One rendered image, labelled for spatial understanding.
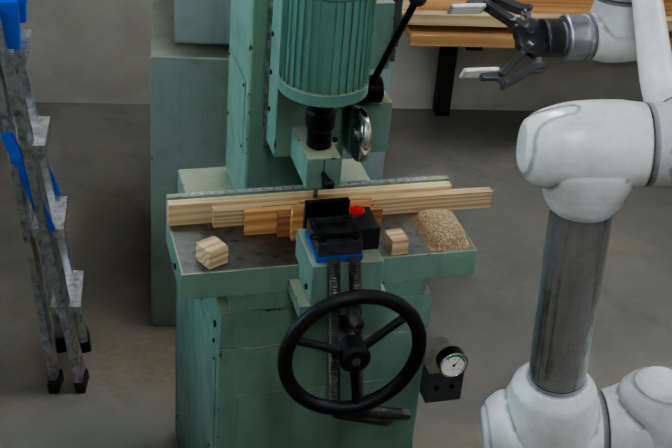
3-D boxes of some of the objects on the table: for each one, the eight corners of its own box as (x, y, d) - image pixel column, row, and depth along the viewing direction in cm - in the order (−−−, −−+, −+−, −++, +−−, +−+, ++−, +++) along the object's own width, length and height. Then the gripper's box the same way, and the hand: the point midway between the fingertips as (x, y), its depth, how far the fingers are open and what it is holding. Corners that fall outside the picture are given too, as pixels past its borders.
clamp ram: (310, 258, 245) (313, 219, 241) (301, 238, 251) (304, 199, 247) (354, 255, 248) (358, 216, 243) (345, 234, 254) (348, 196, 249)
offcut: (209, 269, 240) (209, 253, 238) (195, 259, 243) (195, 242, 241) (228, 262, 243) (228, 246, 241) (214, 251, 246) (214, 235, 244)
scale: (191, 195, 253) (191, 195, 253) (190, 192, 254) (190, 192, 254) (426, 179, 265) (426, 179, 265) (424, 176, 266) (424, 176, 266)
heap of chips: (430, 251, 251) (432, 236, 250) (409, 215, 263) (411, 200, 261) (472, 248, 254) (475, 232, 252) (450, 212, 265) (452, 197, 263)
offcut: (399, 241, 254) (400, 227, 252) (407, 253, 250) (409, 239, 249) (383, 243, 253) (384, 229, 251) (391, 255, 249) (392, 241, 248)
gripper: (566, 104, 241) (461, 109, 236) (540, -10, 250) (438, -8, 244) (581, 87, 235) (473, 92, 229) (554, -29, 243) (449, -28, 238)
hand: (461, 40), depth 237 cm, fingers open, 13 cm apart
